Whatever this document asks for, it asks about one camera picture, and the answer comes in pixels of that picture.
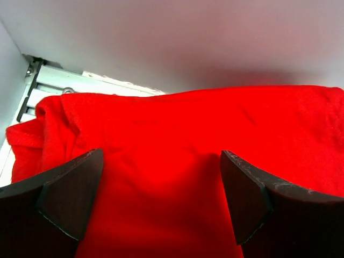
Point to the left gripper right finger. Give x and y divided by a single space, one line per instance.
272 217

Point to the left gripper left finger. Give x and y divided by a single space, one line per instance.
47 215

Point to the folded red t-shirt stack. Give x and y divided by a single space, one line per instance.
26 140

